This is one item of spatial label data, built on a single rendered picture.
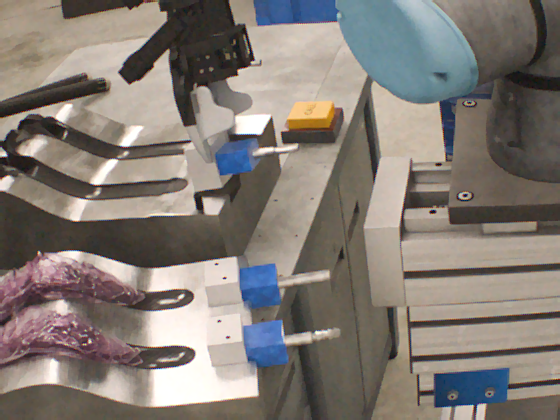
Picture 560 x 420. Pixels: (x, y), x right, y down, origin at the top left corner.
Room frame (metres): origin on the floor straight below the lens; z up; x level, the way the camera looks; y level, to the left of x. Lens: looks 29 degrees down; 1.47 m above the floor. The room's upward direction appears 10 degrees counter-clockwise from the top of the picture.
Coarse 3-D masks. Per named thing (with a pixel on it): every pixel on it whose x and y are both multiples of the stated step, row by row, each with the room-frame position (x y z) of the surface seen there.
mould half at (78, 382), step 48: (144, 288) 0.97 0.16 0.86; (192, 288) 0.95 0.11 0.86; (144, 336) 0.87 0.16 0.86; (192, 336) 0.86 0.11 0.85; (0, 384) 0.77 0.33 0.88; (48, 384) 0.75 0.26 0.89; (96, 384) 0.77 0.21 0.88; (144, 384) 0.79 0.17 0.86; (192, 384) 0.78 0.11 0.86; (240, 384) 0.77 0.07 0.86
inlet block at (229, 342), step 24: (216, 336) 0.82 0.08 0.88; (240, 336) 0.81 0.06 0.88; (264, 336) 0.82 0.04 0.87; (288, 336) 0.83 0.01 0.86; (312, 336) 0.83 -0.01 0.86; (336, 336) 0.82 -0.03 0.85; (216, 360) 0.81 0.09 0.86; (240, 360) 0.80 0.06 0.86; (264, 360) 0.81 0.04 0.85; (288, 360) 0.81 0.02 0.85
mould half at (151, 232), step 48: (48, 144) 1.27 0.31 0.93; (144, 144) 1.29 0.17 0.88; (0, 192) 1.15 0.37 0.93; (48, 192) 1.16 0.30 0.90; (192, 192) 1.11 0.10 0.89; (240, 192) 1.13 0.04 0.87; (0, 240) 1.15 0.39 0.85; (48, 240) 1.13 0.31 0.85; (96, 240) 1.10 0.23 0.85; (144, 240) 1.08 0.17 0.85; (192, 240) 1.06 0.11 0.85; (240, 240) 1.10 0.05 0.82
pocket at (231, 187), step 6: (228, 180) 1.14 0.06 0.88; (234, 180) 1.14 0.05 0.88; (228, 186) 1.14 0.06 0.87; (234, 186) 1.14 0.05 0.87; (198, 192) 1.12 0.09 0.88; (204, 192) 1.14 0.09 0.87; (210, 192) 1.15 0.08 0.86; (216, 192) 1.15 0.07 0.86; (222, 192) 1.15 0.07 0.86; (228, 192) 1.14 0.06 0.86; (234, 192) 1.12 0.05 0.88
